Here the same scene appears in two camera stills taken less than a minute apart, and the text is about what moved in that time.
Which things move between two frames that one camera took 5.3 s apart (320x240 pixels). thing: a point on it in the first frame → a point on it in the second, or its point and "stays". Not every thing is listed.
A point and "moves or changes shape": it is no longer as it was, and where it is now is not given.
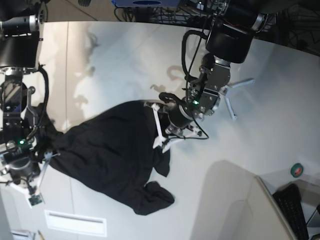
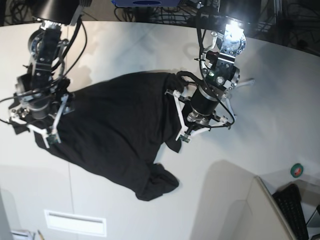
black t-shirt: x=111 y=146 moves or changes shape
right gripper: x=179 y=118 → x=204 y=103
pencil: x=41 y=234 stays
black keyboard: x=288 y=198 stays
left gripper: x=21 y=171 → x=39 y=107
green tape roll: x=296 y=170 stays
